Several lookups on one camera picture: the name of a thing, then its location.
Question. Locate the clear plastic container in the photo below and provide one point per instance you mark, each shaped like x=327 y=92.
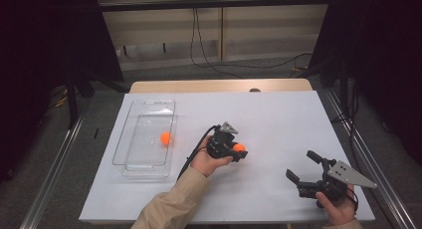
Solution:
x=146 y=146

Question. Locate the person's right hand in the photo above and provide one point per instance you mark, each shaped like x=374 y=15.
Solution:
x=341 y=210

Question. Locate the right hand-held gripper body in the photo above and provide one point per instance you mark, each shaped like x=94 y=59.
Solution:
x=345 y=176

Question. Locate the person's left hand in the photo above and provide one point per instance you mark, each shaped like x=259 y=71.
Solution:
x=204 y=162

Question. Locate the beige desk cabinet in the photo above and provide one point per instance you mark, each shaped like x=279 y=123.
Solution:
x=265 y=30

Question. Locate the black stand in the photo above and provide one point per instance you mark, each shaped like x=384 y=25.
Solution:
x=71 y=99

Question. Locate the orange ping pong ball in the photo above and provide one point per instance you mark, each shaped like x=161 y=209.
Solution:
x=239 y=147
x=166 y=138

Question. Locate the white table mat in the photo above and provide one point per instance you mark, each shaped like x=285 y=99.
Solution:
x=265 y=116

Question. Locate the metal floor rail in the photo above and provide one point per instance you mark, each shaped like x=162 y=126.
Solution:
x=375 y=162
x=49 y=176

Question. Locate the black curtain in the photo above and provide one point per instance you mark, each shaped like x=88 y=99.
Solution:
x=381 y=56
x=40 y=56

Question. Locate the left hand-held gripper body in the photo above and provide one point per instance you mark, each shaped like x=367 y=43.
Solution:
x=219 y=144

